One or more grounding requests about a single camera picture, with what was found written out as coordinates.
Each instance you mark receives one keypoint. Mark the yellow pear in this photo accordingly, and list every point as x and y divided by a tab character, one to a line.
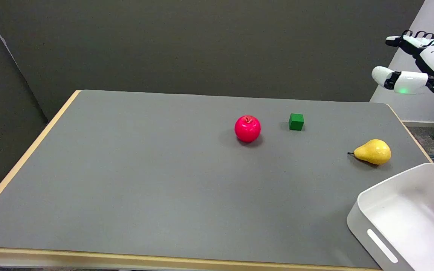
374	152

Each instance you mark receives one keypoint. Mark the green cube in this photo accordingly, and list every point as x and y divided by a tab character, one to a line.
296	122

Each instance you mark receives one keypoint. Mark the white plastic bin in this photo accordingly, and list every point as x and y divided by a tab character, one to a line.
409	222

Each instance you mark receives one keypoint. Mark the red apple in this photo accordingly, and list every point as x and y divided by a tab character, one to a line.
247	128

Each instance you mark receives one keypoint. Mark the grey table mat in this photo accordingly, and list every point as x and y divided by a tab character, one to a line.
202	177

